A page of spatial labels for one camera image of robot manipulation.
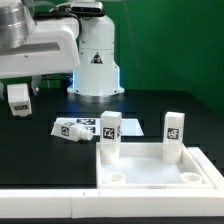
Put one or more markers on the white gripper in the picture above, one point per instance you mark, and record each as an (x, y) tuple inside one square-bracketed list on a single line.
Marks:
[(50, 49)]

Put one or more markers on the white square tabletop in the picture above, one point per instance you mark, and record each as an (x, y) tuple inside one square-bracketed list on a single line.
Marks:
[(141, 166)]

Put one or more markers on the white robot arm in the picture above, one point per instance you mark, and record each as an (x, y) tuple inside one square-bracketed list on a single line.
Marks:
[(77, 37)]

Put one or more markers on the grey rear camera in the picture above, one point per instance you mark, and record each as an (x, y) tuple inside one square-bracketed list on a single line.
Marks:
[(88, 8)]

